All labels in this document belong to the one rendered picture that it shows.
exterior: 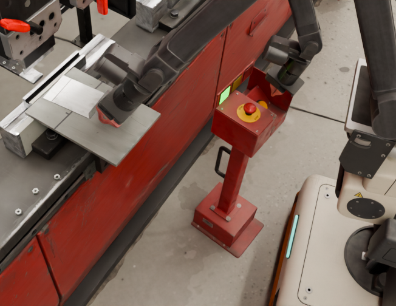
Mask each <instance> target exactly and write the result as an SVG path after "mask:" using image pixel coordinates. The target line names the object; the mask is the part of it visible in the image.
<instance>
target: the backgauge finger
mask: <svg viewBox="0 0 396 306"><path fill-rule="evenodd" d="M0 66H1V67H3V68H5V69H7V70H8V71H10V72H12V73H14V74H15V75H17V76H19V77H21V78H22V79H24V80H26V81H28V82H30V83H32V84H35V83H36V82H37V81H38V80H40V79H41V78H42V77H43V74H41V73H39V72H38V71H36V70H34V69H30V70H29V71H28V72H27V73H26V74H25V75H24V73H23V70H22V68H21V67H19V64H18V60H13V59H10V60H7V59H5V58H4V57H2V56H0Z"/></svg>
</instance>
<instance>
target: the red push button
mask: <svg viewBox="0 0 396 306"><path fill-rule="evenodd" d="M243 109H244V111H245V114H246V115H252V114H253V113H255V112H256V106H255V105H254V104H253V103H246V104H244V106H243Z"/></svg>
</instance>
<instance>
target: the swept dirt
mask: <svg viewBox="0 0 396 306"><path fill-rule="evenodd" d="M321 1H322V0H317V2H316V3H315V5H314V7H318V6H319V5H320V2H321ZM273 65H274V63H270V64H269V65H268V66H267V68H266V69H265V70H264V73H267V70H268V69H270V68H271V67H273ZM218 139H220V138H219V137H218V136H217V135H215V136H214V137H213V139H212V140H211V141H210V142H209V144H208V146H207V147H206V148H205V150H204V151H203V152H202V153H201V155H200V156H202V155H205V154H206V153H208V151H209V150H210V149H211V148H212V147H213V146H214V144H215V142H216V140H218ZM159 211H160V209H159V210H158V211H157V213H156V214H155V216H154V217H153V218H152V219H151V221H150V222H149V223H148V224H147V226H146V227H145V229H147V227H148V226H149V225H150V224H151V222H152V221H153V220H154V219H155V218H156V216H157V215H158V213H159ZM145 229H144V230H143V231H142V232H141V234H140V235H139V236H138V238H137V239H136V240H135V242H134V243H133V244H132V245H131V247H130V248H129V249H128V251H127V252H126V254H125V255H124V256H123V257H122V259H121V260H120V261H119V263H118V264H117V265H116V267H115V268H114V269H113V270H112V272H111V273H110V275H109V276H108V277H107V279H106V280H105V281H104V282H103V284H102V285H101V286H100V288H99V289H98V290H97V292H96V293H95V294H94V295H93V297H92V298H91V300H90V301H89V302H88V303H87V305H86V306H90V304H92V303H93V301H94V300H95V298H96V297H97V295H98V294H99V293H100V292H101V291H102V290H103V289H104V287H105V286H106V284H107V283H108V282H109V281H111V280H112V279H113V278H114V277H115V276H116V275H117V273H118V271H119V269H120V268H121V266H122V265H123V263H124V261H125V257H126V255H127V254H128V253H129V252H130V251H131V250H132V249H133V247H134V245H135V244H136V243H137V242H138V241H139V240H140V239H141V238H142V235H143V232H144V231H145Z"/></svg>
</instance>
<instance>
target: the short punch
mask: <svg viewBox="0 0 396 306"><path fill-rule="evenodd" d="M54 45H55V37H54V34H53V35H52V36H51V37H50V38H49V39H47V40H46V41H45V42H44V43H42V44H41V45H40V46H39V47H38V48H36V49H35V50H34V51H33V52H32V53H31V54H29V55H28V56H27V57H25V58H24V59H23V60H22V61H18V64H19V67H21V68H22V70H23V73H24V75H25V74H26V73H27V72H28V71H29V70H30V69H32V68H33V67H34V66H35V65H37V64H38V63H39V62H40V61H41V60H42V59H43V58H45V57H46V56H47V55H48V54H49V53H50V52H51V51H53V50H54V48H53V46H54Z"/></svg>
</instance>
